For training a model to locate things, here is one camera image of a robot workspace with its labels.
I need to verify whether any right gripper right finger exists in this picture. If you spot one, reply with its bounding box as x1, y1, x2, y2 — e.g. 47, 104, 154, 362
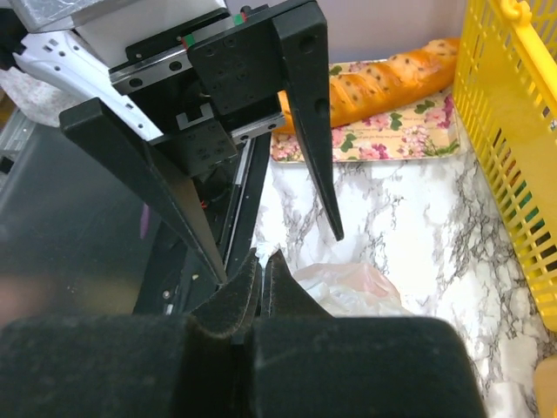
245, 253, 486, 417

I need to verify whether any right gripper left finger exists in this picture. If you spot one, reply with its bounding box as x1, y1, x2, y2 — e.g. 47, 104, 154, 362
1, 253, 261, 417

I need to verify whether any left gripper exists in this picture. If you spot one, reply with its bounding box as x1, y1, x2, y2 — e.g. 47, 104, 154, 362
59, 1, 345, 283

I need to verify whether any white plastic grocery bag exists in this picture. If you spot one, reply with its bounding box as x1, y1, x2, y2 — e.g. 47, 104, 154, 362
247, 248, 411, 318

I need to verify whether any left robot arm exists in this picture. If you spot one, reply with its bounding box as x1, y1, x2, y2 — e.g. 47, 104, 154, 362
1, 1, 344, 284

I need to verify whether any baguette bread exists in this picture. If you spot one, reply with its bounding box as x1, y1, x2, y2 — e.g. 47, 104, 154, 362
276, 37, 461, 135

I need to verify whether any yellow plastic tray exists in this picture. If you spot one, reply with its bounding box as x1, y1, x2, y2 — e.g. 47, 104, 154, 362
534, 355, 557, 418

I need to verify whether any floral placemat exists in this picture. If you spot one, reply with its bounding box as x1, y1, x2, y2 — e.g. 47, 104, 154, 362
270, 58, 461, 165

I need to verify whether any yellow shopping basket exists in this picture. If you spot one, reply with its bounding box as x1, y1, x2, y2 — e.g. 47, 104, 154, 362
453, 1, 556, 331

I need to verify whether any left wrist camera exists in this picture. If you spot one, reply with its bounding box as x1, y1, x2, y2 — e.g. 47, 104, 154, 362
1, 0, 228, 67

